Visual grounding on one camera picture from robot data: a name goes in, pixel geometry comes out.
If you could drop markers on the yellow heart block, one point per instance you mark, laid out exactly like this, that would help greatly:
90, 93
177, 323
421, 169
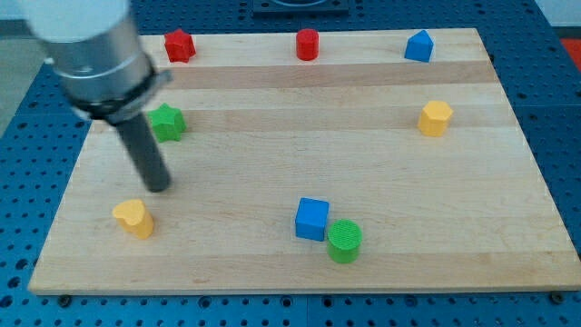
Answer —
135, 218

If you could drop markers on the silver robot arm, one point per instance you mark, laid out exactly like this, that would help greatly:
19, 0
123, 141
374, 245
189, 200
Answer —
95, 49

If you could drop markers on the blue cube block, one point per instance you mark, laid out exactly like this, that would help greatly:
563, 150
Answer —
311, 219

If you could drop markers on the wooden board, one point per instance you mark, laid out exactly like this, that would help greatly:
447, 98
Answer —
465, 212

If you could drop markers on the green cylinder block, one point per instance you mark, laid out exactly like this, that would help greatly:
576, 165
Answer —
344, 240

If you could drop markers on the red cylinder block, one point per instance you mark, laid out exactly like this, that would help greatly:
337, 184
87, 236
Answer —
307, 44

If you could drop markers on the green star block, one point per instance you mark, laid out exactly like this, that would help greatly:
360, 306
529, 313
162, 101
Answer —
167, 123

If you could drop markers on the yellow hexagon block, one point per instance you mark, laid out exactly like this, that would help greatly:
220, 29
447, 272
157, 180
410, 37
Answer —
434, 118

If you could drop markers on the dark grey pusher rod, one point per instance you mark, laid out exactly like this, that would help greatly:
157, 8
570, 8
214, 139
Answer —
142, 148

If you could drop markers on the red star block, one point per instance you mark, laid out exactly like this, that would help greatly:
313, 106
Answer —
179, 46

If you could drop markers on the blue pentagon block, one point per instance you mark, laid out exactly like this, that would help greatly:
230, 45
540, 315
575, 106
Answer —
419, 47

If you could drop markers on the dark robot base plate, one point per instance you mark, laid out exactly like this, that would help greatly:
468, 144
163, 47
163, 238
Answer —
299, 7

